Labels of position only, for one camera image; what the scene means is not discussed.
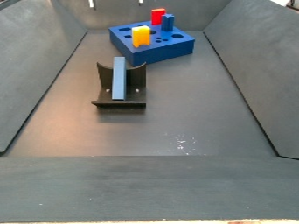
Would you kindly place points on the yellow notched block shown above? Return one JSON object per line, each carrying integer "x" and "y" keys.
{"x": 140, "y": 36}

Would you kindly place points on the blue board with cutouts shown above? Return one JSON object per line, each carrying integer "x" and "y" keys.
{"x": 168, "y": 44}

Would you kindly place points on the dark blue star peg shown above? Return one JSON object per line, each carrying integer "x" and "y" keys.
{"x": 167, "y": 22}

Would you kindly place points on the red rounded block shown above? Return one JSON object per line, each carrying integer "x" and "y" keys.
{"x": 156, "y": 15}

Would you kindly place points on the black curved fixture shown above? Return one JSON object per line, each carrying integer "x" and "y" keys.
{"x": 135, "y": 88}

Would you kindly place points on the light blue rectangle block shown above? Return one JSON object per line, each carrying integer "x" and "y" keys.
{"x": 119, "y": 79}

